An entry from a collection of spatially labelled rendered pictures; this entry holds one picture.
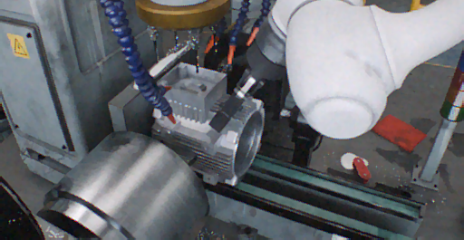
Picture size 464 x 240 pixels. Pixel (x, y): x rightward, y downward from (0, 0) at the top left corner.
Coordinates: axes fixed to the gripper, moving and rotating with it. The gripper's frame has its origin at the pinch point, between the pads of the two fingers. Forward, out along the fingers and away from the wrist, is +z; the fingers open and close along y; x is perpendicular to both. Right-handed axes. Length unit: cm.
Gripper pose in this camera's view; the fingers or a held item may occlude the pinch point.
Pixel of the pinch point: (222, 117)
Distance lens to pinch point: 79.3
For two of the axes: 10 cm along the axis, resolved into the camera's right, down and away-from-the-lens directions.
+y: -4.4, 5.4, -7.2
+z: -4.5, 5.6, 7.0
